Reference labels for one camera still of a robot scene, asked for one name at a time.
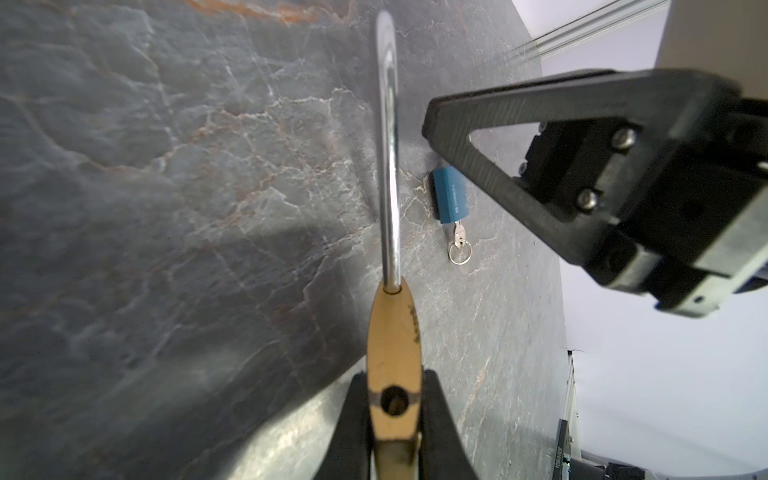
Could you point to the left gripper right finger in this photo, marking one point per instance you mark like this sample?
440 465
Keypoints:
442 455

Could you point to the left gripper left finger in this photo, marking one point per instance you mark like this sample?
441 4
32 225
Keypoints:
349 451

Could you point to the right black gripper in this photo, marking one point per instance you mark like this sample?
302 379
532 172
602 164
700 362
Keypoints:
654 181

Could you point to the blue padlock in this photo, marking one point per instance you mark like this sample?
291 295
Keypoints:
450 194

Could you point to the brass padlock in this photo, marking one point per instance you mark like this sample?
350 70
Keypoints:
394 355

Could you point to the long silver key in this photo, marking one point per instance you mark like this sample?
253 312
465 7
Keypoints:
460 250

